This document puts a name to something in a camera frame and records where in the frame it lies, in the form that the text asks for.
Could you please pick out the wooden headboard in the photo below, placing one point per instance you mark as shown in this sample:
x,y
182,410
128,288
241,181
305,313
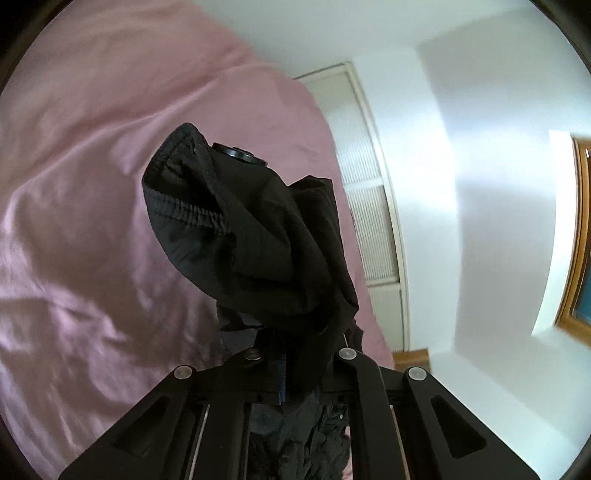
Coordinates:
x,y
412,359

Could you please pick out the white louvered wardrobe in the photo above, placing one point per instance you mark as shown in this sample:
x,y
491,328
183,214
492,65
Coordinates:
x,y
369,203

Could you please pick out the wooden window frame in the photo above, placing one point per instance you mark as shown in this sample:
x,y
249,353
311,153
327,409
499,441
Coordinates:
x,y
575,258

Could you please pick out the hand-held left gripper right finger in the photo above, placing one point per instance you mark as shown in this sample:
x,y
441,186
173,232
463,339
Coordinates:
x,y
362,387

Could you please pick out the black jacket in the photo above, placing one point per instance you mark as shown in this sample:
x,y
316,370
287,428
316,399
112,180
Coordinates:
x,y
258,240

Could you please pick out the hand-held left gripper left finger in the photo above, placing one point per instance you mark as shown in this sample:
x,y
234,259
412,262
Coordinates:
x,y
233,383

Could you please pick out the pink bed sheet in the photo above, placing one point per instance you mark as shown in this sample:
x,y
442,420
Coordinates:
x,y
87,194

